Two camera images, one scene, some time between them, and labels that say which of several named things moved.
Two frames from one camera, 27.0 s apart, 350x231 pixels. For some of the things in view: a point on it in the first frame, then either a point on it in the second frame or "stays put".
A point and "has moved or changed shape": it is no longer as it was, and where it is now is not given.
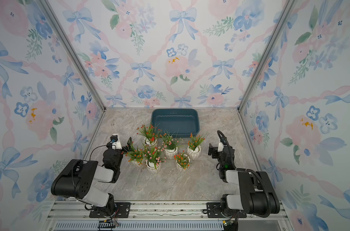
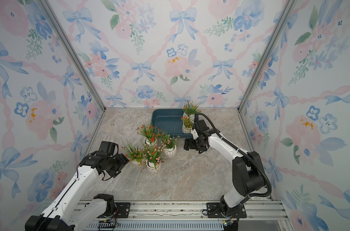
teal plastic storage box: [183, 121] stays put
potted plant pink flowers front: [154, 157] stays put
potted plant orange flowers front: [182, 161] -> [187, 125]
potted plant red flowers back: [151, 134] stays put
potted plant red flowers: [135, 155] stays put
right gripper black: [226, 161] -> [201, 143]
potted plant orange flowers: [193, 149] has moved or changed shape
